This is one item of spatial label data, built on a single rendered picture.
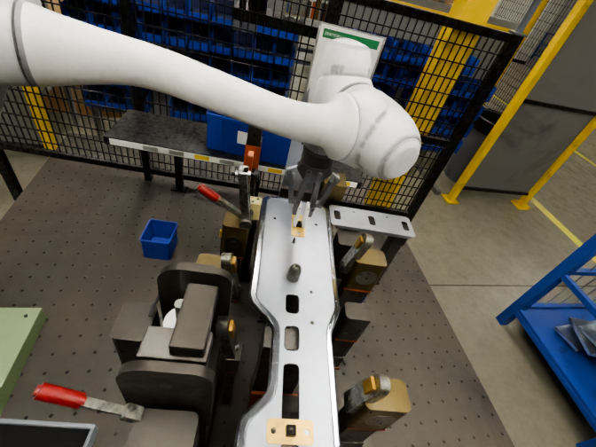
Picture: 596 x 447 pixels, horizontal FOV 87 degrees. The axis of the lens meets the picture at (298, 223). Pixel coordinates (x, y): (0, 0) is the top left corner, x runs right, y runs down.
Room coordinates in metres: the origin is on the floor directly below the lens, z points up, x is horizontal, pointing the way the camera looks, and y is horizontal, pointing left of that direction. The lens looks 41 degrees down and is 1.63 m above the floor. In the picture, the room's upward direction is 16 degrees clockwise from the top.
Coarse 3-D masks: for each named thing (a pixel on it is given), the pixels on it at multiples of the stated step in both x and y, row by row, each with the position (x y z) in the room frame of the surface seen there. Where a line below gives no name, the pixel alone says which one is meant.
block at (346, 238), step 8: (336, 232) 0.76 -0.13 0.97; (344, 232) 0.76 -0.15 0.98; (352, 232) 0.77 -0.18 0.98; (360, 232) 0.78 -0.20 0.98; (336, 240) 0.73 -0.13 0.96; (344, 240) 0.72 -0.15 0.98; (352, 240) 0.73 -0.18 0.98; (336, 248) 0.71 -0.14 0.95; (344, 248) 0.71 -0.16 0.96; (336, 256) 0.70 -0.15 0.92; (336, 264) 0.71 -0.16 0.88; (336, 272) 0.71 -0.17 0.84
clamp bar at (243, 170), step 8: (240, 168) 0.61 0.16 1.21; (248, 168) 0.62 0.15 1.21; (240, 176) 0.59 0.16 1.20; (248, 176) 0.60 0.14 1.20; (256, 176) 0.60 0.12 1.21; (240, 184) 0.59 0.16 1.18; (248, 184) 0.62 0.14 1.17; (240, 192) 0.59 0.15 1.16; (248, 192) 0.62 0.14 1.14; (240, 200) 0.59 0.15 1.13; (248, 200) 0.59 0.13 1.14; (240, 208) 0.59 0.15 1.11; (248, 208) 0.59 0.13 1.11; (248, 216) 0.59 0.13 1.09
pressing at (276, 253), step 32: (288, 224) 0.70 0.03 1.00; (320, 224) 0.74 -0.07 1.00; (256, 256) 0.54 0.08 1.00; (288, 256) 0.58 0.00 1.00; (320, 256) 0.61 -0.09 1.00; (256, 288) 0.45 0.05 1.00; (288, 288) 0.47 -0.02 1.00; (320, 288) 0.50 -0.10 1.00; (288, 320) 0.39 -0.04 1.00; (320, 320) 0.41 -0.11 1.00; (288, 352) 0.32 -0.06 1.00; (320, 352) 0.34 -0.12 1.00; (320, 384) 0.27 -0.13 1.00; (256, 416) 0.19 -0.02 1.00; (320, 416) 0.22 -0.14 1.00
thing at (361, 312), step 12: (348, 312) 0.46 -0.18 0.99; (360, 312) 0.47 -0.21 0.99; (336, 324) 0.47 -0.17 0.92; (348, 324) 0.45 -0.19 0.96; (360, 324) 0.45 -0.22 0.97; (336, 336) 0.45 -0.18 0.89; (348, 336) 0.45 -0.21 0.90; (336, 348) 0.45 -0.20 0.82; (348, 348) 0.46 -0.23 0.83; (336, 360) 0.45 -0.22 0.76
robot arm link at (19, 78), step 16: (0, 0) 0.38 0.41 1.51; (16, 0) 0.39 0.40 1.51; (0, 16) 0.36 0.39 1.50; (0, 32) 0.35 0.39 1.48; (0, 48) 0.34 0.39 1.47; (16, 48) 0.35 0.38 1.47; (0, 64) 0.34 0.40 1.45; (16, 64) 0.35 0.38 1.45; (0, 80) 0.34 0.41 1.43; (16, 80) 0.35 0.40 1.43
